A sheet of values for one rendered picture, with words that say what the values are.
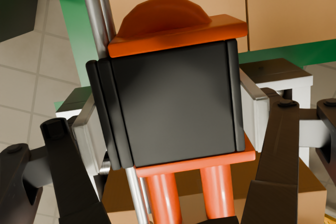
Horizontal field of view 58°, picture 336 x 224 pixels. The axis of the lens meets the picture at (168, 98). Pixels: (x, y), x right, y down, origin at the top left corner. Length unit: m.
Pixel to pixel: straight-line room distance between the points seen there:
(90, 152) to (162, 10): 0.08
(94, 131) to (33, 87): 1.40
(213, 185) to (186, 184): 0.38
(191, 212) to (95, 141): 0.12
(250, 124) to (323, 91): 1.51
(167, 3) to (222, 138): 0.08
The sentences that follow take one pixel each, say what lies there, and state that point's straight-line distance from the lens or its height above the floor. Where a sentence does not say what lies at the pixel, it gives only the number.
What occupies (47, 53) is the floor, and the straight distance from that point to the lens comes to 1.49.
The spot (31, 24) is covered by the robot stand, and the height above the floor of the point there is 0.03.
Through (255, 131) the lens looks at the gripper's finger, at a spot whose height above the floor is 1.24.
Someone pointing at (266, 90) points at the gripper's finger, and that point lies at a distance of 0.18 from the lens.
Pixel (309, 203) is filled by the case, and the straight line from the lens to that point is 0.61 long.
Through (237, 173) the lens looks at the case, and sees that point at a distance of 0.62.
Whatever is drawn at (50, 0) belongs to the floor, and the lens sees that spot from 1.45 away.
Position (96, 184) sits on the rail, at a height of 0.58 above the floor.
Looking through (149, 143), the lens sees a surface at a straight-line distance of 0.18.
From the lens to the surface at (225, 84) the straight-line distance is 0.17.
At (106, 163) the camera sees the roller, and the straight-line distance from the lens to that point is 1.00.
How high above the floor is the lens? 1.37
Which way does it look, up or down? 70 degrees down
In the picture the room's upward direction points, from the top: 175 degrees clockwise
